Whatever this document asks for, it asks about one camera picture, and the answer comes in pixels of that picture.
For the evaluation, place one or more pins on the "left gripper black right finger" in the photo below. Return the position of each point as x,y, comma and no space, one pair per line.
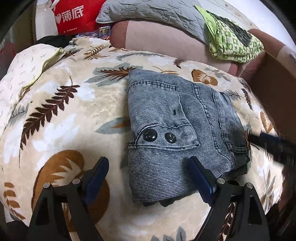
236,212

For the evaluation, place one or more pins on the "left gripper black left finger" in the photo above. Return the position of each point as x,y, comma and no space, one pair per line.
48,219

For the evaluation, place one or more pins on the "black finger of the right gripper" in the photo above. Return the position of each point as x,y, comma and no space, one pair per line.
281,149

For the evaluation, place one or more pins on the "grey denim pants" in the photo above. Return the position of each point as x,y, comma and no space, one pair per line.
171,120

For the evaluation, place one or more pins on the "brown cardboard box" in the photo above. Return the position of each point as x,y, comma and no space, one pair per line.
274,87

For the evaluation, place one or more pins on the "cream leaf-print blanket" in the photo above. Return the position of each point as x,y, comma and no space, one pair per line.
76,112

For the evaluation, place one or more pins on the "green patterned cloth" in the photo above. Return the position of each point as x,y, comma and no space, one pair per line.
227,40

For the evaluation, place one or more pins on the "white embroidered cushion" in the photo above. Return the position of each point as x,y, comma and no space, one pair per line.
24,70

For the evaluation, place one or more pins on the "pink and maroon bolster pillow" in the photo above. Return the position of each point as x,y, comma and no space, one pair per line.
162,39

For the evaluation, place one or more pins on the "grey quilted pillow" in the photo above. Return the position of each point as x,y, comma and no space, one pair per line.
178,14

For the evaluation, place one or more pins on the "red and white bag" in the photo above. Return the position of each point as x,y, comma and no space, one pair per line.
66,17

